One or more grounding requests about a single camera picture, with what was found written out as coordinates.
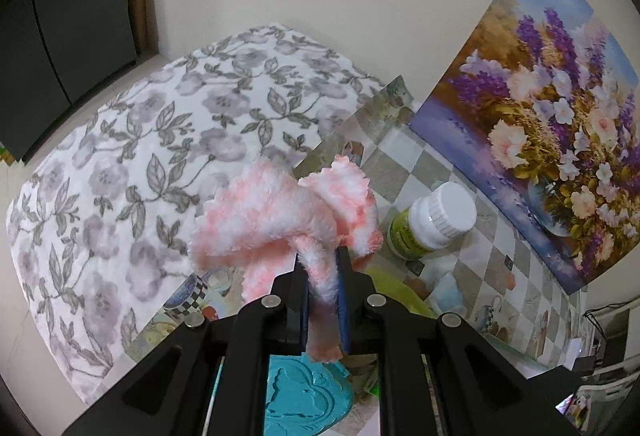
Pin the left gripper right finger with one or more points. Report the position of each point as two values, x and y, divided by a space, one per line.
439 376

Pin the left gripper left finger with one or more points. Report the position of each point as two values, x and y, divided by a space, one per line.
207 377

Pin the blue face mask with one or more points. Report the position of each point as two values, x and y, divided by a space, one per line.
446 297

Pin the lime green cloth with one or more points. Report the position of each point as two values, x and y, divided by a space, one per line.
390 286

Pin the pink fluffy cloth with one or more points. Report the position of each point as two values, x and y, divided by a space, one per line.
266 220

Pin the teal plastic box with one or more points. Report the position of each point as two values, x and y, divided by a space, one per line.
305 397

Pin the white pill bottle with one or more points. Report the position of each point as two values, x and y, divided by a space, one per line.
432 222

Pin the grey floral blanket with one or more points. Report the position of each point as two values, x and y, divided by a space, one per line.
99 234

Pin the flower painting canvas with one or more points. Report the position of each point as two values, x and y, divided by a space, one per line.
540 110

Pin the dark cabinet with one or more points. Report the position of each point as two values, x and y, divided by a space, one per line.
55 54

